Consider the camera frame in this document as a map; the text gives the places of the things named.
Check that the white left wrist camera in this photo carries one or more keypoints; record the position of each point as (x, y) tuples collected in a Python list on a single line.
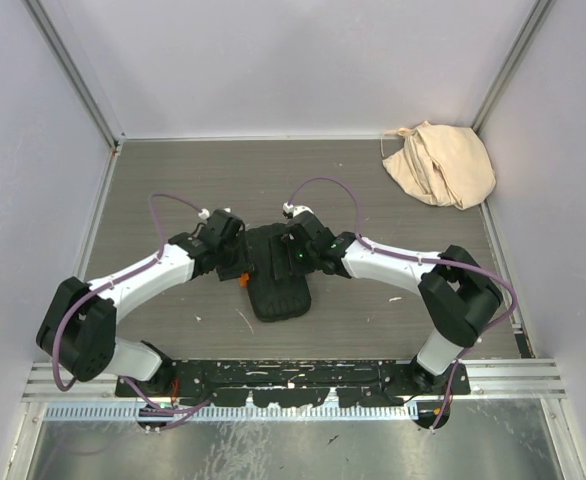
[(205, 214)]

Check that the black plastic tool case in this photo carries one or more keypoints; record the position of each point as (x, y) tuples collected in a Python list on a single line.
[(275, 292)]

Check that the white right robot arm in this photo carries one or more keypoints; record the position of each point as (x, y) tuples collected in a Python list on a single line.
[(460, 297)]

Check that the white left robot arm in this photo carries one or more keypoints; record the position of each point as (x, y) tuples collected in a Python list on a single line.
[(79, 330)]

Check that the slotted grey cable duct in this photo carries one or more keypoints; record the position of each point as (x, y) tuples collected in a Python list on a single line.
[(134, 411)]

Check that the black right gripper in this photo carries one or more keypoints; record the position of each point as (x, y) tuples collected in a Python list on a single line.
[(297, 270)]

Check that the beige cloth bag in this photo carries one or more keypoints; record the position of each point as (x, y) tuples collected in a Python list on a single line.
[(441, 165)]

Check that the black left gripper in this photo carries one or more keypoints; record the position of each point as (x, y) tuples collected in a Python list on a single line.
[(245, 262)]

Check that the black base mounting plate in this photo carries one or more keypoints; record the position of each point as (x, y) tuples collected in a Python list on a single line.
[(234, 383)]

